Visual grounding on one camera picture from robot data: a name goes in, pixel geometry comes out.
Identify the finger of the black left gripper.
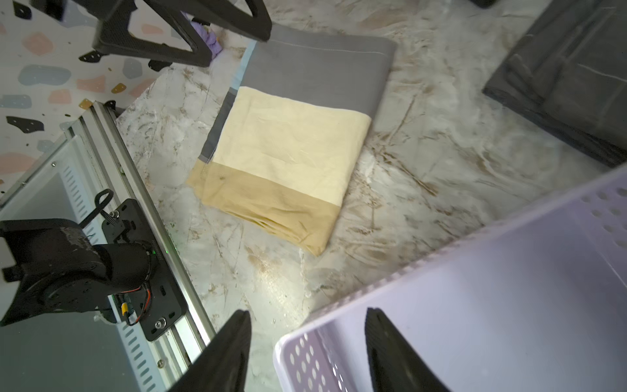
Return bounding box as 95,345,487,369
181,0,272,42
92,0,212,67

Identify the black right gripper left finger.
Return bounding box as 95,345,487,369
170,310,251,392

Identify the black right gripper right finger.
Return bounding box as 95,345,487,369
364,308,448,391

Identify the grey cream tan pillowcase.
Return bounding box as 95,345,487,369
187,24,396,256

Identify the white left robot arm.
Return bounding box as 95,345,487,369
1,1,214,341

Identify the lilac perforated plastic basket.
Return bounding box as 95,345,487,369
274,167,626,391

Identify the dark grey checked folded sheet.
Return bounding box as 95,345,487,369
483,1,626,168

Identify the small purple toy figure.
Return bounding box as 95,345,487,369
191,20,223,60

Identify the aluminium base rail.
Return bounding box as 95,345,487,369
1,103,213,391

